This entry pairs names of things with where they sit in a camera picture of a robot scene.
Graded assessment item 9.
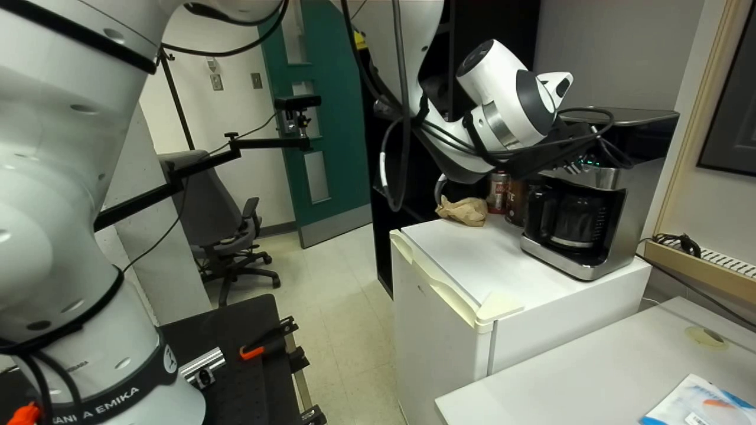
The black shelf unit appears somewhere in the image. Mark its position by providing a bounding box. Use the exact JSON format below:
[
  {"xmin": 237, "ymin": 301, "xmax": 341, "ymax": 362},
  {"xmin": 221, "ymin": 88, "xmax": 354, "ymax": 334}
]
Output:
[{"xmin": 358, "ymin": 0, "xmax": 544, "ymax": 297}]

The white and blue paper booklet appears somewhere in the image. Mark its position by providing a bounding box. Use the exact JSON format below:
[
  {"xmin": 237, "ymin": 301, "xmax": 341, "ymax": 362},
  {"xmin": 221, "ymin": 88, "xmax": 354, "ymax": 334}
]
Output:
[{"xmin": 641, "ymin": 373, "xmax": 756, "ymax": 425}]

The orange handled clamp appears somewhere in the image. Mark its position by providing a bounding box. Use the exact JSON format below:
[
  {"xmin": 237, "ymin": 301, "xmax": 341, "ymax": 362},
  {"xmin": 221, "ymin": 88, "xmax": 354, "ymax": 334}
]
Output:
[{"xmin": 240, "ymin": 316, "xmax": 299, "ymax": 362}]

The black camera on stand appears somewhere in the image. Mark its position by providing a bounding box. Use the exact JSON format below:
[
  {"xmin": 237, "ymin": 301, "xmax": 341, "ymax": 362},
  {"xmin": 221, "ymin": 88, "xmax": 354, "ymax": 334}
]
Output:
[{"xmin": 274, "ymin": 95, "xmax": 322, "ymax": 138}]

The small steel canister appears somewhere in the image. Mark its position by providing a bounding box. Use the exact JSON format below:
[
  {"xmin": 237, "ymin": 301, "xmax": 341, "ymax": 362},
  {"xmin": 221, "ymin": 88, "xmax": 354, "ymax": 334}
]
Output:
[{"xmin": 489, "ymin": 172, "xmax": 505, "ymax": 212}]

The glass coffee carafe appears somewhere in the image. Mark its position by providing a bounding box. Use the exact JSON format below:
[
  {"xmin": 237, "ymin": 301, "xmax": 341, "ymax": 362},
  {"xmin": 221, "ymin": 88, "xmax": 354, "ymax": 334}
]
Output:
[{"xmin": 524, "ymin": 185, "xmax": 607, "ymax": 251}]

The black and steel coffee machine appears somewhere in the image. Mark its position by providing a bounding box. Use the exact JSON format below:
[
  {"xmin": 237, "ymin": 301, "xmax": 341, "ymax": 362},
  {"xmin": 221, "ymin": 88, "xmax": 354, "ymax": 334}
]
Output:
[{"xmin": 521, "ymin": 106, "xmax": 679, "ymax": 282}]

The white mini fridge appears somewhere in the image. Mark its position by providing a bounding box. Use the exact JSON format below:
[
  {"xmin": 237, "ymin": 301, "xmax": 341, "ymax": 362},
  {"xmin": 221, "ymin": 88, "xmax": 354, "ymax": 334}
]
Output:
[{"xmin": 391, "ymin": 220, "xmax": 653, "ymax": 425}]

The brown Van Houtte coffee can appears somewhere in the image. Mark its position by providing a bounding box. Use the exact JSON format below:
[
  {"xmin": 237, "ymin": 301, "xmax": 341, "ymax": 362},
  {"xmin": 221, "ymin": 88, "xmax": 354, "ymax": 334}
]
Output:
[{"xmin": 505, "ymin": 180, "xmax": 524, "ymax": 224}]

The black office chair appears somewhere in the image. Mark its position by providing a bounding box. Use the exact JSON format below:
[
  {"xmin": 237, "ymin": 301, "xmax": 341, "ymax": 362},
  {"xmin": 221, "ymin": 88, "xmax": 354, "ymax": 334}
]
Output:
[{"xmin": 191, "ymin": 199, "xmax": 281, "ymax": 306}]

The green door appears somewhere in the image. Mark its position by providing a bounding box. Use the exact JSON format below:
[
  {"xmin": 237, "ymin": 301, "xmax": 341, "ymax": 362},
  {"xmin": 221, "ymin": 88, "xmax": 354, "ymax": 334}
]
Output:
[{"xmin": 262, "ymin": 0, "xmax": 372, "ymax": 249}]

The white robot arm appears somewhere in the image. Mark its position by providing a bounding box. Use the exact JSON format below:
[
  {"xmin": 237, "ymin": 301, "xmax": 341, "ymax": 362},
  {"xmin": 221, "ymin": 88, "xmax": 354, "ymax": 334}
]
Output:
[{"xmin": 0, "ymin": 0, "xmax": 283, "ymax": 425}]

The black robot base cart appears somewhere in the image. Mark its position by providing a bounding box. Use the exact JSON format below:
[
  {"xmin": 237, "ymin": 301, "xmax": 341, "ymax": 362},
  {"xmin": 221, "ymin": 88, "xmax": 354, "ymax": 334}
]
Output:
[{"xmin": 0, "ymin": 290, "xmax": 329, "ymax": 425}]

